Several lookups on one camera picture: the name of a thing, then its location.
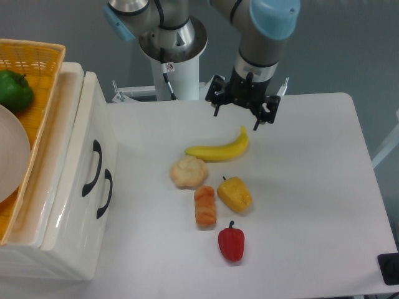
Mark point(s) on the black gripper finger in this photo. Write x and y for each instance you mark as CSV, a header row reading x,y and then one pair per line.
x,y
219,93
265,108

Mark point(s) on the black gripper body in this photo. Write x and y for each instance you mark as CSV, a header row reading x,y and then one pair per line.
x,y
246,85

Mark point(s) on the black top drawer handle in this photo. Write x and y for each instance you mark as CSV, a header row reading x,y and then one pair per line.
x,y
95,167

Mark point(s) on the black drawer handle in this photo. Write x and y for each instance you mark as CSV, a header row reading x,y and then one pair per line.
x,y
95,167
108,194

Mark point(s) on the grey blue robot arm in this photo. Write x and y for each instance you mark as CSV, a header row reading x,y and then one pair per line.
x,y
259,29

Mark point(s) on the white drawer cabinet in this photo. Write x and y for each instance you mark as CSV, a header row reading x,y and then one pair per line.
x,y
22,256

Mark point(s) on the yellow banana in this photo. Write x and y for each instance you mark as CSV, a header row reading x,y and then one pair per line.
x,y
222,152

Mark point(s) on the round white bread roll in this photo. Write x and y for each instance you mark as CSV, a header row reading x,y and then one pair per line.
x,y
188,171

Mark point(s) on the yellow bell pepper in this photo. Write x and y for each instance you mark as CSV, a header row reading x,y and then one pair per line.
x,y
235,194

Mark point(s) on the orange croissant bread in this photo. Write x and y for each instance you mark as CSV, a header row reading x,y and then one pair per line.
x,y
205,209

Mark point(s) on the red bell pepper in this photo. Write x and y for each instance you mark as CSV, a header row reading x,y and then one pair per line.
x,y
231,243

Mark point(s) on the orange woven basket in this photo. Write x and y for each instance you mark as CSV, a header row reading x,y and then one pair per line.
x,y
40,64

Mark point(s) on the black device at table edge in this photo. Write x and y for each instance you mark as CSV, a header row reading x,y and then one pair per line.
x,y
388,264

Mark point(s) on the green bell pepper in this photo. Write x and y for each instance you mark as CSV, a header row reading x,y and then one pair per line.
x,y
16,94

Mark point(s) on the white plate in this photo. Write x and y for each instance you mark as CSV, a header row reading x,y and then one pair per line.
x,y
15,153

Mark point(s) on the white bolt post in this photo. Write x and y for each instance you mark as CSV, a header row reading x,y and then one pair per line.
x,y
283,88

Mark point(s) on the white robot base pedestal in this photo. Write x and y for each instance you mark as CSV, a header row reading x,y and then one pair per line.
x,y
175,51

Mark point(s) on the white frame bar right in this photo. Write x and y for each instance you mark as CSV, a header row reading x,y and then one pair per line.
x,y
389,143

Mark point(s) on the black lower drawer handle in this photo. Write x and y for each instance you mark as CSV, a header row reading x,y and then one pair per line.
x,y
108,194

